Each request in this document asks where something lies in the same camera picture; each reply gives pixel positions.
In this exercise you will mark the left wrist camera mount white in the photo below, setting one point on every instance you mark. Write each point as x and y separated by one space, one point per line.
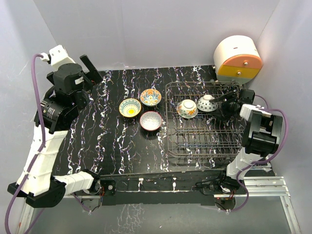
57 57

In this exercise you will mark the yellow sun pattern bowl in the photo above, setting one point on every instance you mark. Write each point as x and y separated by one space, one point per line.
130 107

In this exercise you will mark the grey wire dish rack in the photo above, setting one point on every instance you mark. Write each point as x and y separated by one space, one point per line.
207 135

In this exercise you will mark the white round drawer cabinet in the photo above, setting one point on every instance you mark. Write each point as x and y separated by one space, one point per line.
236 59

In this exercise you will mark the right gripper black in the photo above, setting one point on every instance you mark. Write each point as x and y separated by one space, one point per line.
224 106

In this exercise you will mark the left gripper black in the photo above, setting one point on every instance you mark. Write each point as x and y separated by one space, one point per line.
96 78

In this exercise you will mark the aluminium frame rail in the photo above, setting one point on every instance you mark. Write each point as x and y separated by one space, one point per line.
266 209

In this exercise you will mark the blue wave pattern bowl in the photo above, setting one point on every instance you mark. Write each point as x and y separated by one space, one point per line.
206 103

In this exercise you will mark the red rim grey pattern bowl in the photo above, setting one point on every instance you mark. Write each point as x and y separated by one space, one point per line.
150 121

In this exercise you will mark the orange flower leaf bowl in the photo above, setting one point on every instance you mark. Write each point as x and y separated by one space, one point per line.
187 109

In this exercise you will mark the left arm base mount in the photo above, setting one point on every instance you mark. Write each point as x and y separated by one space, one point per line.
100 189

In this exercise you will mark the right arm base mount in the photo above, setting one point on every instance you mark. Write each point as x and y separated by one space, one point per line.
225 187

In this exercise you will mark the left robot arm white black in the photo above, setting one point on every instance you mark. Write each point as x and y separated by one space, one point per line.
53 119

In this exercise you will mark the orange blue floral bowl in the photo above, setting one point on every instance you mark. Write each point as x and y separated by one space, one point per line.
150 97

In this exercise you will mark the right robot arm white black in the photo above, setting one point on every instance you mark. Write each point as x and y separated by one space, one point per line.
261 137

